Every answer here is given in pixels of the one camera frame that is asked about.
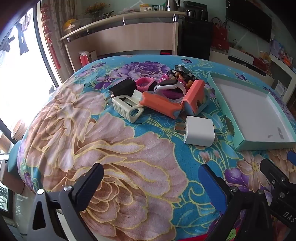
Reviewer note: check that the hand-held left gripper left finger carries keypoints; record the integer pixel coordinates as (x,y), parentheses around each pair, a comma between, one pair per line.
(89,185)

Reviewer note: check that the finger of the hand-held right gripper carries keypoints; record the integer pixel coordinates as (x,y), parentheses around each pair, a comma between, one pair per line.
(274,173)
(292,158)

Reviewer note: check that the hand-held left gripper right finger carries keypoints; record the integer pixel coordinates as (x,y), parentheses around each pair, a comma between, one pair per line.
(209,186)

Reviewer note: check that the white charger plug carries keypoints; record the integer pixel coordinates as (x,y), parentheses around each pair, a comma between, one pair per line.
(198,131)

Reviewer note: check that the cream hair claw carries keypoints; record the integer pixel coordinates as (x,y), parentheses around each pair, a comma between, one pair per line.
(122,104)

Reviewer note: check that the white smart band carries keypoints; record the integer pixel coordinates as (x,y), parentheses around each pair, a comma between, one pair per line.
(179,87)

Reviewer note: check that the pink toy figure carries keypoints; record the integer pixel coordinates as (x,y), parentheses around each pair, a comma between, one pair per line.
(183,77)

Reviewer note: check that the pink watch band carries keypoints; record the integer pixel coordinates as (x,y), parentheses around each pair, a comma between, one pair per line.
(143,83)

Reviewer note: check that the floral printed blanket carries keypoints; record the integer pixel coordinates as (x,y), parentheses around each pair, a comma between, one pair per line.
(138,150)

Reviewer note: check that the white paper sheet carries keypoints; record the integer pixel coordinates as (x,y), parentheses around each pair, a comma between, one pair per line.
(280,89)

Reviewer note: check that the teal cushion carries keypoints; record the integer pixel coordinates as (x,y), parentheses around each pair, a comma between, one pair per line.
(14,157)

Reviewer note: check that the wicker basket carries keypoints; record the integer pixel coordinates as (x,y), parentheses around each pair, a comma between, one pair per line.
(18,128)

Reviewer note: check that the black charger plug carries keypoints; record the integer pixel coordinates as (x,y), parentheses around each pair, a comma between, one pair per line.
(122,88)

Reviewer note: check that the colourful box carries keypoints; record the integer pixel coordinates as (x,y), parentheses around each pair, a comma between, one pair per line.
(279,52)

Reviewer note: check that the low television cabinet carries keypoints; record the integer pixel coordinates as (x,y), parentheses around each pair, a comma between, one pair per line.
(242,58)

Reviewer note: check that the black toy car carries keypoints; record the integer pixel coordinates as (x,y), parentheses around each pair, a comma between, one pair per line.
(179,68)

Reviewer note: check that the red paper bag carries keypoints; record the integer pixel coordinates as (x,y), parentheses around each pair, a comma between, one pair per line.
(84,59)

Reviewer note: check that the beige paper bag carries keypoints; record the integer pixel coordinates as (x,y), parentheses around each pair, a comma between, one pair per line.
(93,56)

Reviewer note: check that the red gift bags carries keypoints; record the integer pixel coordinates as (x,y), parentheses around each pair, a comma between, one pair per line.
(219,34)

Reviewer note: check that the black cabinet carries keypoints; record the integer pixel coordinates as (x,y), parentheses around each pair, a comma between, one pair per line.
(194,39)

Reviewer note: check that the black television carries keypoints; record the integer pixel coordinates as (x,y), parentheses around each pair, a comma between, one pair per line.
(249,16)

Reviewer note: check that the wooden counter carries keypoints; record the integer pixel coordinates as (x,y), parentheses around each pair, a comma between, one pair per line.
(129,37)

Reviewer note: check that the red hanging ornament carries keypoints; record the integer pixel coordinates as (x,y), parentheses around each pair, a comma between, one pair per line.
(49,37)

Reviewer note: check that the yellow container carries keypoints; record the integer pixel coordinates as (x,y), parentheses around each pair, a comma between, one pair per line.
(69,26)

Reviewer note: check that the patterned curtain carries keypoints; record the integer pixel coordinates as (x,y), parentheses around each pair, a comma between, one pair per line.
(61,14)

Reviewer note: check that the black coffee machine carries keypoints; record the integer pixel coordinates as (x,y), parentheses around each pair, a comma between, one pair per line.
(196,10)

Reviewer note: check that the yellow flower bunch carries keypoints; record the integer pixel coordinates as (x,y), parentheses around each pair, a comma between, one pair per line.
(96,8)

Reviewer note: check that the steel kettle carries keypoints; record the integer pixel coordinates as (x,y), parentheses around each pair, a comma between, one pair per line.
(172,4)

